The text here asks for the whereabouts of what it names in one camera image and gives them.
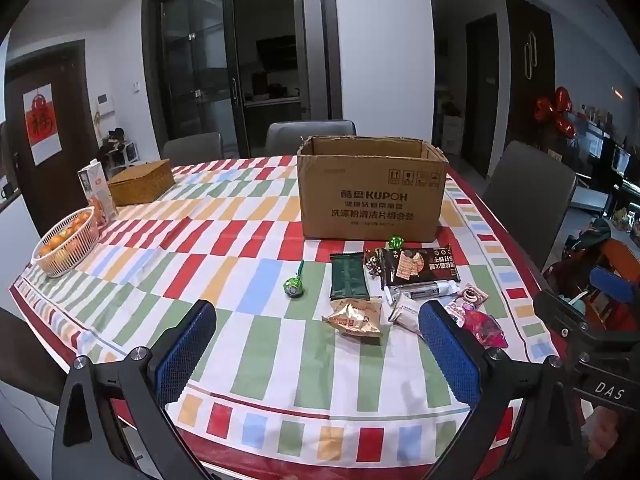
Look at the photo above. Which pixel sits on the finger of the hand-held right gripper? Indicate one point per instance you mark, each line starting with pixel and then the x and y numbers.
pixel 557 312

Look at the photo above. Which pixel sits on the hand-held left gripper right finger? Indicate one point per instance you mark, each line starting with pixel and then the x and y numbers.
pixel 450 355

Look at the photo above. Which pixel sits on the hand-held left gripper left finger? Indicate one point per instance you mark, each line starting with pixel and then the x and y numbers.
pixel 185 355

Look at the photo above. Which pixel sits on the shiny twist-wrapped candy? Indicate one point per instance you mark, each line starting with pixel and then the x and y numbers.
pixel 375 272
pixel 372 260

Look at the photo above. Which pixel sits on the green lollipop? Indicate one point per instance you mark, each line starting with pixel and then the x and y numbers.
pixel 291 288
pixel 395 243

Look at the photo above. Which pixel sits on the brown cardboard box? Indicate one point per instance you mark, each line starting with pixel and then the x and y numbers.
pixel 370 195

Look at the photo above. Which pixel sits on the pink candy packet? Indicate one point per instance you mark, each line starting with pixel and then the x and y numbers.
pixel 482 327

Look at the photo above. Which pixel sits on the small round pastry packet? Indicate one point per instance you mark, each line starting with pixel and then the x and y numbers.
pixel 471 297

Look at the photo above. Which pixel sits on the orange and blue bag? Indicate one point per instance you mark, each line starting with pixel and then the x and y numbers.
pixel 617 280

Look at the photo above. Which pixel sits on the long white snack packet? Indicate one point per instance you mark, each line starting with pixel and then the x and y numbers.
pixel 425 290

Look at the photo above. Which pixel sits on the dark cracker packet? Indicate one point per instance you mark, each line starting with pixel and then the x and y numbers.
pixel 420 266

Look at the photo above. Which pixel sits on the gold snack packet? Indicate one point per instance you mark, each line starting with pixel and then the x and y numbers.
pixel 352 317

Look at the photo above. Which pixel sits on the striped colourful tablecloth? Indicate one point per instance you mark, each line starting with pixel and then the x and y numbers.
pixel 250 260

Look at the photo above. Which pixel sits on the dark green snack packet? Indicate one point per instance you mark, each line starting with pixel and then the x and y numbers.
pixel 349 277

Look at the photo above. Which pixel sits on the white plastic basket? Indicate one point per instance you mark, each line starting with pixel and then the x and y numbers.
pixel 75 250

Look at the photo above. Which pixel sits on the dark dining chair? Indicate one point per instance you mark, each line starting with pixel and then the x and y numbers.
pixel 27 350

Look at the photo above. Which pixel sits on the pile of oranges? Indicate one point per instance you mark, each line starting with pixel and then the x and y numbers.
pixel 62 237

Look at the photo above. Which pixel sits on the woven wicker box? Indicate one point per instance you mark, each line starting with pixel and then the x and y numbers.
pixel 142 182

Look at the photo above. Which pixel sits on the white and orange drink carton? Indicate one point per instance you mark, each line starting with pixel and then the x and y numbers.
pixel 95 185

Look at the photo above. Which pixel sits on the red balloons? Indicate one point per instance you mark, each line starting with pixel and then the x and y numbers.
pixel 557 110

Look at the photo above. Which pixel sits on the dark wardrobe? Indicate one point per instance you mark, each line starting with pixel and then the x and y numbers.
pixel 530 75

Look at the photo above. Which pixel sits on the dark mug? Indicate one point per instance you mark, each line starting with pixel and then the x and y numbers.
pixel 6 191

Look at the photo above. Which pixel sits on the wide grey dining chair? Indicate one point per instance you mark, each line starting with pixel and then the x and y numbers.
pixel 310 135

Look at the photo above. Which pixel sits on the dark wooden door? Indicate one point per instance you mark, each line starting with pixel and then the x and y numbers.
pixel 75 125

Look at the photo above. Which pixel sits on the red and white door poster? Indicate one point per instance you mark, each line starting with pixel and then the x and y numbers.
pixel 44 125

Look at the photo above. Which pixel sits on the sliding glass door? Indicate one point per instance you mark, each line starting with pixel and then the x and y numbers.
pixel 200 60

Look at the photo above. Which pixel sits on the black range hood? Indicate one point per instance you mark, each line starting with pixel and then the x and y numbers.
pixel 276 54

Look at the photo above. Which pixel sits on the white wall intercom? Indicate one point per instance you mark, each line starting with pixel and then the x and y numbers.
pixel 105 100

